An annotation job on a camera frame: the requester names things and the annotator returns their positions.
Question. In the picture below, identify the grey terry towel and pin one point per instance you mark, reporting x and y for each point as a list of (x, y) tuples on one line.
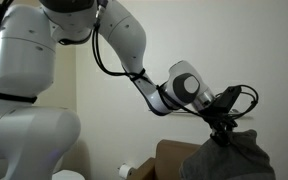
[(230, 163)]

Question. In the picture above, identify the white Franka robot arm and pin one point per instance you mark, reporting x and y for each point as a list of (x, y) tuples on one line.
[(27, 100)]

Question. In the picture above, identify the white toilet paper roll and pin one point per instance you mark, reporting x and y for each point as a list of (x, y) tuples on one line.
[(124, 171)]

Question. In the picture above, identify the cardboard box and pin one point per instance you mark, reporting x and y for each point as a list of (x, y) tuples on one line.
[(170, 156)]

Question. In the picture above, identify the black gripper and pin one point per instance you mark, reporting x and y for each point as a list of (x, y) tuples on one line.
[(221, 122)]

